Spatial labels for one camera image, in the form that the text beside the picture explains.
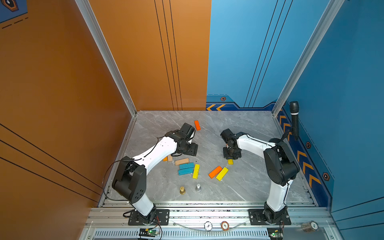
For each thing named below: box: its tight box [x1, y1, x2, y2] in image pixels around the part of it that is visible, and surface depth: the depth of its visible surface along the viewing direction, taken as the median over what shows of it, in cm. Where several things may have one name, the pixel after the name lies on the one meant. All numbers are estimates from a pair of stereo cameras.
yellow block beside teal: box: [192, 164, 201, 180], surface depth 89 cm
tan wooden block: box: [174, 158, 190, 166], surface depth 94 cm
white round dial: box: [204, 221, 213, 232], surface depth 72 cm
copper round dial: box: [220, 220, 230, 231], surface depth 72 cm
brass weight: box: [179, 186, 186, 195], surface depth 82 cm
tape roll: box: [301, 220, 319, 233], surface depth 67 cm
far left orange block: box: [194, 120, 201, 131], surface depth 114 cm
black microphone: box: [289, 101, 300, 141], surface depth 82 cm
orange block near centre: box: [208, 165, 223, 179], surface depth 89 cm
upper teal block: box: [179, 162, 195, 170], surface depth 91 cm
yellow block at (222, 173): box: [216, 166, 229, 181], surface depth 89 cm
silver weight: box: [195, 183, 202, 192], surface depth 82 cm
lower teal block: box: [178, 167, 194, 176], surface depth 90 cm
